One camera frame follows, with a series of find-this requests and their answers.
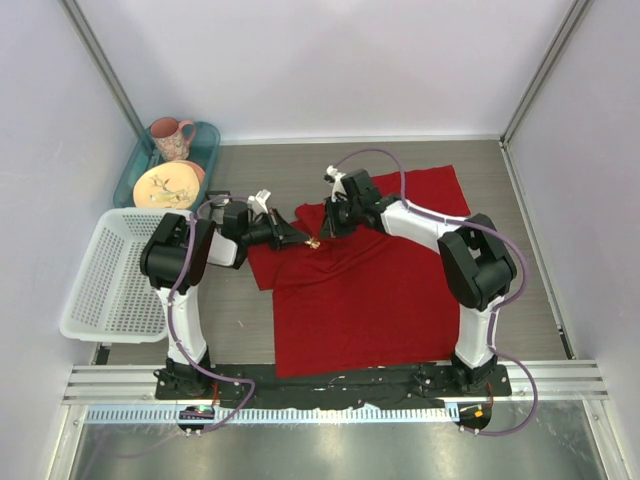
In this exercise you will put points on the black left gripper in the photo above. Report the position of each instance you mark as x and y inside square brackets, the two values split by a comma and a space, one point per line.
[285, 234]

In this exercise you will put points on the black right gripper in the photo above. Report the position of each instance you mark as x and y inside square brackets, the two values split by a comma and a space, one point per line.
[330, 227]

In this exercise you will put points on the red gold maple leaf brooch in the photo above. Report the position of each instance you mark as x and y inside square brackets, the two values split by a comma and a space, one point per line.
[313, 243]

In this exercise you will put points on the red t-shirt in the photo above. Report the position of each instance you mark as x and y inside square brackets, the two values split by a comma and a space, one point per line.
[360, 301]

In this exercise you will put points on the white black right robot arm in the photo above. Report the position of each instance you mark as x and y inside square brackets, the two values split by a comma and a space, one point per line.
[477, 266]

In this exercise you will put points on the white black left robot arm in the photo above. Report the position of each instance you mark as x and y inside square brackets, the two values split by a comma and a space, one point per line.
[174, 261]

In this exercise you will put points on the black box with red brooch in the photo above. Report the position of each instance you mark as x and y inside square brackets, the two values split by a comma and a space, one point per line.
[217, 197]

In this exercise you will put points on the pink plate under yellow plate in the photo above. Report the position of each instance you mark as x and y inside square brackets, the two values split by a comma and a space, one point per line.
[199, 171]

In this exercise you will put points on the yellow floral plate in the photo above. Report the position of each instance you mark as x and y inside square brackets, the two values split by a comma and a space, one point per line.
[170, 185]

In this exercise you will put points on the pink floral mug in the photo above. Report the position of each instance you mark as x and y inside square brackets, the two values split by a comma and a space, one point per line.
[173, 138]

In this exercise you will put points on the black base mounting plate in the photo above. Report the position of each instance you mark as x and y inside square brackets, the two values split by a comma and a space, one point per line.
[404, 386]

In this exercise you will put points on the teal plastic tray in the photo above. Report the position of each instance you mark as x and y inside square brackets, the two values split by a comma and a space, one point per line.
[145, 156]

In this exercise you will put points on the white perforated plastic basket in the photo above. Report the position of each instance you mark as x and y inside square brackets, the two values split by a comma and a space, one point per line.
[111, 301]

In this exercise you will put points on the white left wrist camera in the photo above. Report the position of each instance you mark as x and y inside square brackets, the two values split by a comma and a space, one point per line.
[259, 202]

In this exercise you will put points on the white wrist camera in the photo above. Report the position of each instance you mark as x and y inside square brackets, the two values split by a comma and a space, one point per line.
[259, 202]
[334, 176]

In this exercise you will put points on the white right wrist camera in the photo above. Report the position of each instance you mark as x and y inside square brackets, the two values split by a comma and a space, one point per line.
[334, 176]

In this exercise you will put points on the white slotted cable duct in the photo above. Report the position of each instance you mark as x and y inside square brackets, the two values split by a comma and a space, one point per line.
[183, 414]

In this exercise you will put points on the aluminium extrusion rail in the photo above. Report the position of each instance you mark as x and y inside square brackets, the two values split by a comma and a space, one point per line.
[555, 380]

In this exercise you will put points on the left aluminium corner post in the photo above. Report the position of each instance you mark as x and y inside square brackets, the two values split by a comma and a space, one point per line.
[89, 39]

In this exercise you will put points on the aluminium corner post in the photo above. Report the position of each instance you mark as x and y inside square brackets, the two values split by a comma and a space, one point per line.
[89, 39]
[570, 23]

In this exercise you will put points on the right aluminium corner post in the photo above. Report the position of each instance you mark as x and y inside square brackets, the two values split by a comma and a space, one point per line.
[570, 23]

